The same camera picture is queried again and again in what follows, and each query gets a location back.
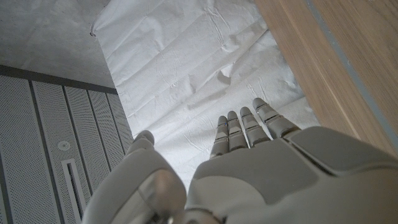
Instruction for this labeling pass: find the white cloth backdrop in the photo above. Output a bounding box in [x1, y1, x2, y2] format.
[90, 0, 321, 190]

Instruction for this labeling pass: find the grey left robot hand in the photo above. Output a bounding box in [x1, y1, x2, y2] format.
[81, 97, 398, 224]

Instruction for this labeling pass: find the ceiling slot light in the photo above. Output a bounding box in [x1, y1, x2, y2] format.
[61, 158, 86, 218]

